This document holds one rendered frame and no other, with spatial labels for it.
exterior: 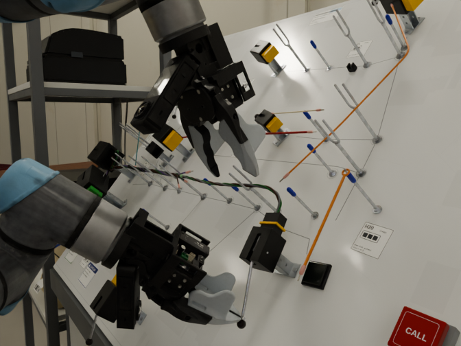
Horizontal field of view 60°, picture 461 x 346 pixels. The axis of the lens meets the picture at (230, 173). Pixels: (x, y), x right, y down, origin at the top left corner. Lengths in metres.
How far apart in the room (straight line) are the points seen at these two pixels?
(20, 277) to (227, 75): 0.36
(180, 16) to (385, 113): 0.42
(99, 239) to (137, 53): 4.15
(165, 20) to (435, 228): 0.44
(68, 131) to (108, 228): 5.13
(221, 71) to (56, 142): 5.39
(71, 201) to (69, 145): 5.13
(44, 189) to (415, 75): 0.65
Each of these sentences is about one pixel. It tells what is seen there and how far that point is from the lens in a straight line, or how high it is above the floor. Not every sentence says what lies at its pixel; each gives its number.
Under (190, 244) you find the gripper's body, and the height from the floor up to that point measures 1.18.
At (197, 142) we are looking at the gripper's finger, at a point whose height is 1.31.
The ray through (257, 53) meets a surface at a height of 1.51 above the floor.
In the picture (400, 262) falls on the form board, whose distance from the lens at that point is 0.60.
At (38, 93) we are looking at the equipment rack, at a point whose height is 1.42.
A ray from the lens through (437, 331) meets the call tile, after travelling 0.52.
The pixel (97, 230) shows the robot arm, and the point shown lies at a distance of 0.52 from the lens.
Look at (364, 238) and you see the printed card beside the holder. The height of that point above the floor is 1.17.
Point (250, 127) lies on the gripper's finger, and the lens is 0.56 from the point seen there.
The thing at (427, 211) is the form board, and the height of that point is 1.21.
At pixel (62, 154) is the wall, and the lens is 5.79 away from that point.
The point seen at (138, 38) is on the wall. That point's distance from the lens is 4.62.
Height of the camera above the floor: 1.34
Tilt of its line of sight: 8 degrees down
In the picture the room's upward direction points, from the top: straight up
